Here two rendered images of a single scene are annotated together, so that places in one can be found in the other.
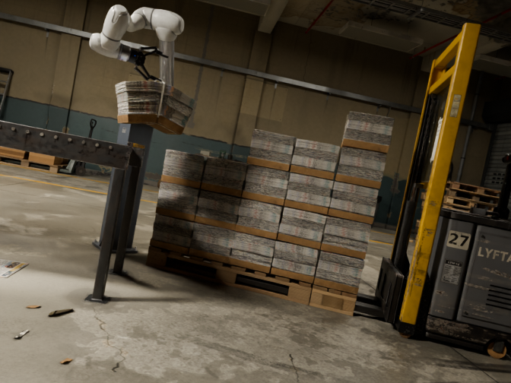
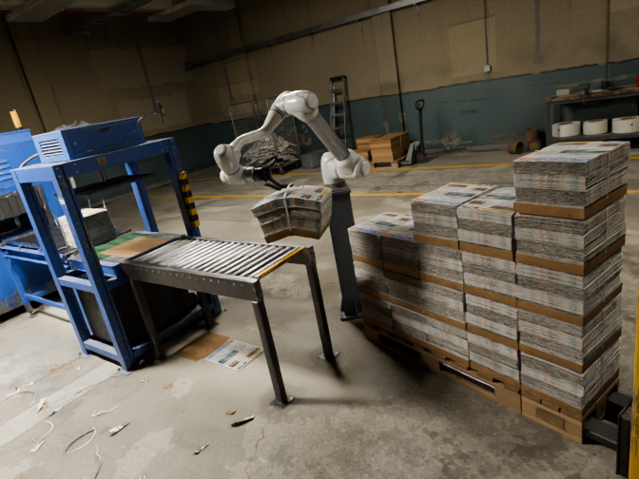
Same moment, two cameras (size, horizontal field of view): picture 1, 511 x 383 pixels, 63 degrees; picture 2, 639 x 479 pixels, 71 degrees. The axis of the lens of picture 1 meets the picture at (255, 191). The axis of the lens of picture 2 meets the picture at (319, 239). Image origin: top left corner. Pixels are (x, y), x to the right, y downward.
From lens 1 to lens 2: 1.74 m
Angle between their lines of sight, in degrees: 48
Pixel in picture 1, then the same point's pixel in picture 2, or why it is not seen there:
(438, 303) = not seen: outside the picture
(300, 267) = (501, 368)
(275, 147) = (437, 220)
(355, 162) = (537, 236)
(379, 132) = (566, 187)
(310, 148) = (475, 220)
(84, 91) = (408, 68)
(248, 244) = (440, 332)
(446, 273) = not seen: outside the picture
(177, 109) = (305, 217)
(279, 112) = not seen: outside the picture
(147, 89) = (271, 209)
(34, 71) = (361, 67)
